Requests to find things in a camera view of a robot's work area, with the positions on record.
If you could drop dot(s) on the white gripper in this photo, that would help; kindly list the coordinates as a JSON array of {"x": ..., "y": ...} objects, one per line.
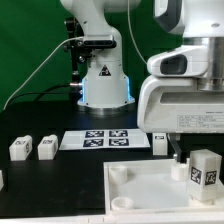
[{"x": 170, "y": 100}]

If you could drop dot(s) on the white square tabletop with sockets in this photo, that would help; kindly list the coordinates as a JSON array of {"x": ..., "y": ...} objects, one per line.
[{"x": 146, "y": 186}]

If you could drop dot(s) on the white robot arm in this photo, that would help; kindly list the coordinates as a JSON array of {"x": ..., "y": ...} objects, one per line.
[{"x": 197, "y": 22}]

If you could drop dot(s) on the white sheet with four tags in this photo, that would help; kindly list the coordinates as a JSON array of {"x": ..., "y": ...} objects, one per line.
[{"x": 109, "y": 138}]

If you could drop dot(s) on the black camera on stand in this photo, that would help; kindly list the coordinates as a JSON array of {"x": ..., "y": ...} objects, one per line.
[{"x": 80, "y": 48}]

